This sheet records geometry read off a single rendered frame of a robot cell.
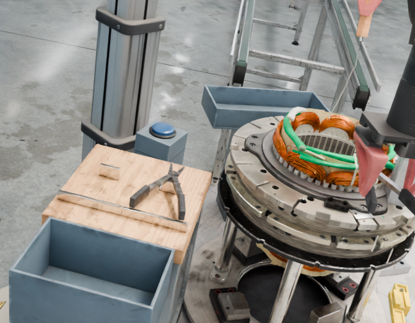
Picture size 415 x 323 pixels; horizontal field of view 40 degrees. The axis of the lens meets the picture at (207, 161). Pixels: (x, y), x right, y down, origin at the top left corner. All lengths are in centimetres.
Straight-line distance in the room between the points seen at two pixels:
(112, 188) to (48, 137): 225
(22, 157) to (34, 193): 31
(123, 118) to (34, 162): 167
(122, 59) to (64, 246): 49
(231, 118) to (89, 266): 46
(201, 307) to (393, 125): 51
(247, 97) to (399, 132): 58
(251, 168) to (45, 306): 36
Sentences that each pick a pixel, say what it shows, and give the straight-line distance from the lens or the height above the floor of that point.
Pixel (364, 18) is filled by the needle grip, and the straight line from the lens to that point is 87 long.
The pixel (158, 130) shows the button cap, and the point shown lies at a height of 104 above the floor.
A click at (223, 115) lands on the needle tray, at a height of 105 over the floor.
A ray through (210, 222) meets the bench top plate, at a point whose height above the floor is 78.
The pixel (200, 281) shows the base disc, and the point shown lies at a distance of 108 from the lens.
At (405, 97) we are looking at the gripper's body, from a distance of 69.
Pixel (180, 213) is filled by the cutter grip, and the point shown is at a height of 109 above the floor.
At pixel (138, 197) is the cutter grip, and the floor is 109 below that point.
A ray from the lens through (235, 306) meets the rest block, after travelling 100.
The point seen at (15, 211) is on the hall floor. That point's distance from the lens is 254.
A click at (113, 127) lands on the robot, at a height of 95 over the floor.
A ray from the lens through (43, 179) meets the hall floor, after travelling 273.
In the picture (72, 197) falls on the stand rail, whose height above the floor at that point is 108.
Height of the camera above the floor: 153
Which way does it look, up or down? 31 degrees down
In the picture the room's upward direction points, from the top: 11 degrees clockwise
